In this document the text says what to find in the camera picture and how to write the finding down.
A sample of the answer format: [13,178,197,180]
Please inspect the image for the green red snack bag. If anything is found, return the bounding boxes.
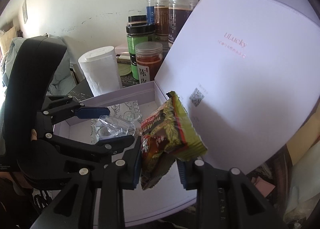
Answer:
[140,91,207,190]

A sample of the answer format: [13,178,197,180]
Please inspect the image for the white printed snack packet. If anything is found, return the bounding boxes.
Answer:
[108,100,143,126]

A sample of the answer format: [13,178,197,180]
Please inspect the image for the person left hand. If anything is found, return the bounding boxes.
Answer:
[0,172,34,196]

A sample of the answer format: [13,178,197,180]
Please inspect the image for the light grey puffer jacket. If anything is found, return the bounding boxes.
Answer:
[0,34,75,95]

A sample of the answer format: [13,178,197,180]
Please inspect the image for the white paper towel roll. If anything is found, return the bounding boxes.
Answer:
[78,46,123,97]

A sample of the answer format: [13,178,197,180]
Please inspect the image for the orange red content jar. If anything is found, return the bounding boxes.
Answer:
[135,42,163,83]

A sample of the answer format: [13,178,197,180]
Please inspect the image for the green label black lid jar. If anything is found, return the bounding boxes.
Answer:
[125,22,157,81]

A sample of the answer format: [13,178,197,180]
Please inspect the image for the red label black lid jar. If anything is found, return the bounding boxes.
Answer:
[127,15,147,25]

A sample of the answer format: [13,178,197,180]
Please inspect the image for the white open gift box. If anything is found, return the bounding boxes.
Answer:
[53,0,320,228]

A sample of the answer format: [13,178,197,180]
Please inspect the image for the brown paper envelope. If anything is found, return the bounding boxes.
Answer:
[286,128,319,166]

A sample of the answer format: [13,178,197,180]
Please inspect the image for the blue label clear jar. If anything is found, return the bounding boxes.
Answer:
[146,0,155,25]

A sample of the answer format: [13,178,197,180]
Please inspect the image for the brown content clear jar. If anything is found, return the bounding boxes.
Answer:
[154,0,169,42]

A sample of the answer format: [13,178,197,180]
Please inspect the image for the dark label clear jar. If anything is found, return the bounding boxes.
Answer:
[168,0,199,48]

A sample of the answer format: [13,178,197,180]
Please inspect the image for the small wall picture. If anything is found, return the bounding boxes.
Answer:
[22,0,28,24]

